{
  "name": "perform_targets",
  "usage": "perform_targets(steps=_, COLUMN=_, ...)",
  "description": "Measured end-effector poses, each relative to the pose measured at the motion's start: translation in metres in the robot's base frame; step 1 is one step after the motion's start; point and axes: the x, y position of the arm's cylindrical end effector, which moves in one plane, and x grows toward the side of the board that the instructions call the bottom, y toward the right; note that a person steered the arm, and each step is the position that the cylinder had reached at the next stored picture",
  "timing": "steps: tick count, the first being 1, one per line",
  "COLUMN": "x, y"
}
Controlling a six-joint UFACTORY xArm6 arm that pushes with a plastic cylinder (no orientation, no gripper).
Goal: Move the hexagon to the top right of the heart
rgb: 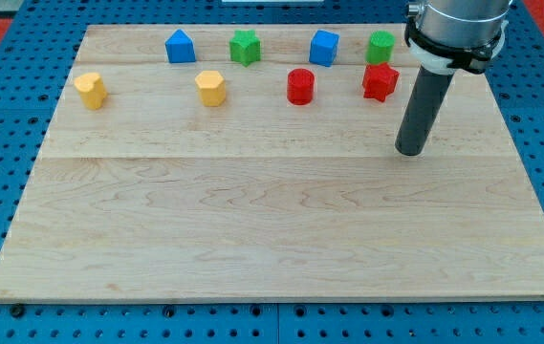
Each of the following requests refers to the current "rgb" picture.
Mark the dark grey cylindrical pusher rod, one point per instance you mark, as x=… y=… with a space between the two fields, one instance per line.
x=426 y=99

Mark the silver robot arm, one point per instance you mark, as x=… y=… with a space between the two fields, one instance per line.
x=446 y=36

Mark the blue cube block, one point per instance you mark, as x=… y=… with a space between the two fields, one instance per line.
x=323 y=48

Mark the blue pentagon house block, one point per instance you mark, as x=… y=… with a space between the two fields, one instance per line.
x=180 y=48

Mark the red cylinder block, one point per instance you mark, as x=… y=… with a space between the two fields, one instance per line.
x=300 y=86

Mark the yellow hexagon block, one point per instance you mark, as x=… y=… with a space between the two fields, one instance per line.
x=211 y=88

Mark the yellow heart block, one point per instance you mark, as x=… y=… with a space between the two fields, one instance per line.
x=91 y=90

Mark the light wooden board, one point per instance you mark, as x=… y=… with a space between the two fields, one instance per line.
x=155 y=198

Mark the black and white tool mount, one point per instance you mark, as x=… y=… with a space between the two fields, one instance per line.
x=440 y=59

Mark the red star block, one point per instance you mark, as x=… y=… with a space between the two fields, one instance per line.
x=379 y=81

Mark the green cylinder block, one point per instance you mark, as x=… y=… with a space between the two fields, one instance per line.
x=380 y=47

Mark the green star block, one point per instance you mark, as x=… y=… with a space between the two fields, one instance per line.
x=245 y=47

